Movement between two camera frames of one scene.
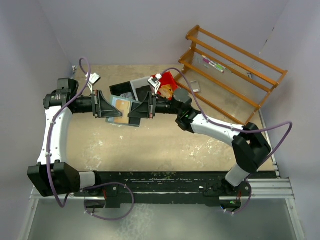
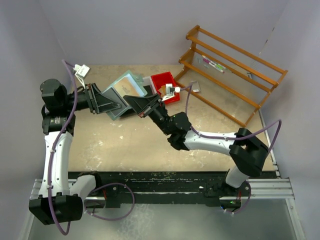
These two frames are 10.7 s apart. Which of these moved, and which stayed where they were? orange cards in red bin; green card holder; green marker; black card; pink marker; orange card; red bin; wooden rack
Moved: orange card; green card holder; black card
Stayed: pink marker; orange cards in red bin; red bin; green marker; wooden rack
